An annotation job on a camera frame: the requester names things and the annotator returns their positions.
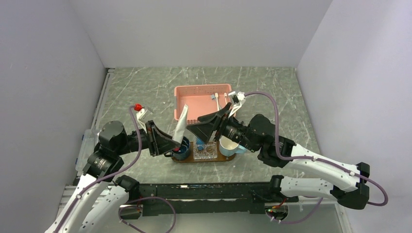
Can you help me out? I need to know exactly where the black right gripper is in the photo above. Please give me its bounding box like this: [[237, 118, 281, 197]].
[[187, 102, 259, 152]]

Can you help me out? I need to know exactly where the clear textured glass dish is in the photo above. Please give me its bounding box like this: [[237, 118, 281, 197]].
[[193, 142, 218, 161]]

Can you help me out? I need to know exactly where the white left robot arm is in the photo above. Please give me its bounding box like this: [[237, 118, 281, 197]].
[[46, 121, 181, 233]]

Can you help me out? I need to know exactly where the blue toothpaste tube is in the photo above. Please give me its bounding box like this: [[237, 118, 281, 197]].
[[196, 137, 205, 151]]

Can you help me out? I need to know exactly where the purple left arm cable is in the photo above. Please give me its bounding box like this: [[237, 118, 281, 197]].
[[53, 105, 177, 233]]

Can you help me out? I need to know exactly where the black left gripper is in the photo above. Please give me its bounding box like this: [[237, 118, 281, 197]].
[[116, 119, 180, 156]]

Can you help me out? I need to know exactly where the silver toothpaste tube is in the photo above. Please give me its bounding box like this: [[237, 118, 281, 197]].
[[172, 104, 189, 151]]

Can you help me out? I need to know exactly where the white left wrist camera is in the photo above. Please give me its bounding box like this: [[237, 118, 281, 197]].
[[134, 103, 153, 132]]

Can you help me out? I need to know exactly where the pink perforated plastic basket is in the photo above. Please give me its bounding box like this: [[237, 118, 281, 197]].
[[174, 83, 232, 124]]

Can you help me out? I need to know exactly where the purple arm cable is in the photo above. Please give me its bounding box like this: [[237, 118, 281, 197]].
[[243, 91, 389, 225], [53, 105, 177, 233]]

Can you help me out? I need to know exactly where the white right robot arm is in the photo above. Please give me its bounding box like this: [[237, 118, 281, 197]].
[[187, 104, 370, 210]]

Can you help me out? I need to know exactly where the oval wooden tray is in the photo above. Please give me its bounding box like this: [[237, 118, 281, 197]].
[[172, 142, 236, 163]]

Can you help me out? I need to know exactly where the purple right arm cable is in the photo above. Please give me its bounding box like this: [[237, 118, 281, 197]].
[[243, 91, 389, 225]]

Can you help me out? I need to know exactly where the white and light-blue mug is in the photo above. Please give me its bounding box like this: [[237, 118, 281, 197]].
[[219, 136, 246, 157]]

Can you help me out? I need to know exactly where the dark navy mug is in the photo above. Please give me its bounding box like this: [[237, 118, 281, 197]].
[[164, 136, 190, 161]]

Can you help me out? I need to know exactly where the clear plastic screw box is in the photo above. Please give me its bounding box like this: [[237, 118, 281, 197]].
[[75, 129, 100, 173]]

